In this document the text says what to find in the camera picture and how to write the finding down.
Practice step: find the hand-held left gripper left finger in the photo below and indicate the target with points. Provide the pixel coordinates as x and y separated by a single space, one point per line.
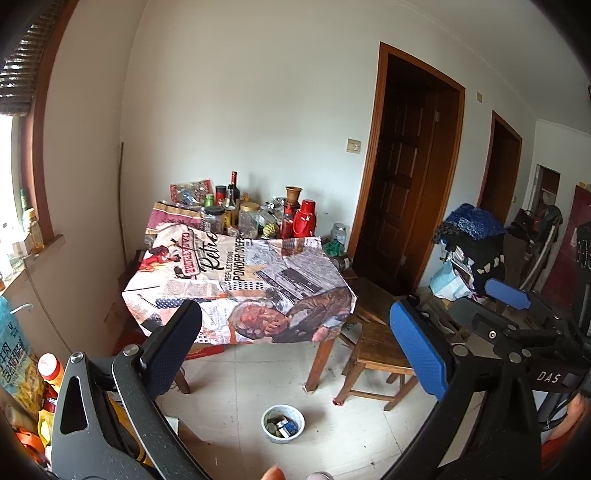
175 346

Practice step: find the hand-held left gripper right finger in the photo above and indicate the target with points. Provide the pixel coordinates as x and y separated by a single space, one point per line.
418 350

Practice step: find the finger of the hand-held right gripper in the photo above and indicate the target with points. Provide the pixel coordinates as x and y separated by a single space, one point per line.
489 318
508 294

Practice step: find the white bowl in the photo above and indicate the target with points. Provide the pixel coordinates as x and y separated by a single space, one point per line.
267 417

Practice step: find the green snack packet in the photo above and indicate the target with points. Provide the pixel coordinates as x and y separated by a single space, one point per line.
271 430

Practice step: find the person's right hand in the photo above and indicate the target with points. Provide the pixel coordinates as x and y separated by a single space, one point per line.
579 413

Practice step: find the person's left hand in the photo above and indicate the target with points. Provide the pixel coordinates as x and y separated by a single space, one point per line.
274 474

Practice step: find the wooden stool with legs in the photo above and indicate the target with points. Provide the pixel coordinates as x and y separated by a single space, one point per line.
378 346

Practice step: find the light blue bag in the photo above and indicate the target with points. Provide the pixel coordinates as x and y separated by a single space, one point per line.
448 281

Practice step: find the red panel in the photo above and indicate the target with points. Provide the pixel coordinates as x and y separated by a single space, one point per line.
568 267

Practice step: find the low wooden stool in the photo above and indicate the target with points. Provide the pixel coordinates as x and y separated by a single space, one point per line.
369 295

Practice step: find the newspaper print tablecloth table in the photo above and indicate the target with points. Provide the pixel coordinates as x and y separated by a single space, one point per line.
207 277

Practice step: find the blue crocheted cloth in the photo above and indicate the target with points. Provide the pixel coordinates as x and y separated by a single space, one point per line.
471 221

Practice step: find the dark hanging clothes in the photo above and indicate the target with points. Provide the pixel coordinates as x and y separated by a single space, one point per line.
551 221

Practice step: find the small glass jar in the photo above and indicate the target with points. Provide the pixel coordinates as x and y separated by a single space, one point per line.
344 263

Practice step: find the narrow dark wooden door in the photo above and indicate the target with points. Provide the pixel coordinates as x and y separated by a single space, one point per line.
503 175

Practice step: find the orange cap bottle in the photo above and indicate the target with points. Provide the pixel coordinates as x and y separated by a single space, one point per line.
51 371

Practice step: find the dark lid glass jar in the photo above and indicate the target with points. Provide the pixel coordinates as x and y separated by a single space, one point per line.
214 221

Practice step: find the green mesh cloth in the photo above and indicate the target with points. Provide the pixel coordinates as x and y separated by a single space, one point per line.
333 248

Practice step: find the tall clear glass jar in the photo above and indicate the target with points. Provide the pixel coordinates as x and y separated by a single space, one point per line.
339 234

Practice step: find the amber bottle yellow label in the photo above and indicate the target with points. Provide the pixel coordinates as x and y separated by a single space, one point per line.
229 212

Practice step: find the yellow lid glass jar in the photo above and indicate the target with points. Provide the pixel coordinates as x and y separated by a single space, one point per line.
249 221

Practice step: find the thin wooden stick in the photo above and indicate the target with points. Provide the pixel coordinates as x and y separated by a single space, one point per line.
122 207

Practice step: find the green cap bottle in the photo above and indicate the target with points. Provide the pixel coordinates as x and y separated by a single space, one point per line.
209 201

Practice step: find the yellow green pinecone ornament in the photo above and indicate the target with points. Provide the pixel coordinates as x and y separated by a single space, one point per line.
271 230

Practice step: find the red printed snack bag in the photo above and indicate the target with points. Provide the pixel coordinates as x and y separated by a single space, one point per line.
184 190

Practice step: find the blue yellow printed bag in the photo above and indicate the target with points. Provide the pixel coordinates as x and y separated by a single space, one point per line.
18 360

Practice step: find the red sauce bottle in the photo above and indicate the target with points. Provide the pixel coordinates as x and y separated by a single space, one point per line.
287 226

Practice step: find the dark wine bottle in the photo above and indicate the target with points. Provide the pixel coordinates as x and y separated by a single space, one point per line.
233 187

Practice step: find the red thermos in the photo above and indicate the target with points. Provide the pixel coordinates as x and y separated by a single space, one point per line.
304 221

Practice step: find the yellow oil bottle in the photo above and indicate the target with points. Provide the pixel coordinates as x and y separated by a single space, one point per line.
33 233

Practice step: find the brown clay vase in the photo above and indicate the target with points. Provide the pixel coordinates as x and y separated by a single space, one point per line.
293 194

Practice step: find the bamboo window blind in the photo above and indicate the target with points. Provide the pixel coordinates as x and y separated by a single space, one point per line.
18 78

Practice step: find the brown window frame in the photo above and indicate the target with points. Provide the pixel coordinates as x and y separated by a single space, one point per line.
44 184

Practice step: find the beige light switch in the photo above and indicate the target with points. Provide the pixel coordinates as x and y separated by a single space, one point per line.
353 145

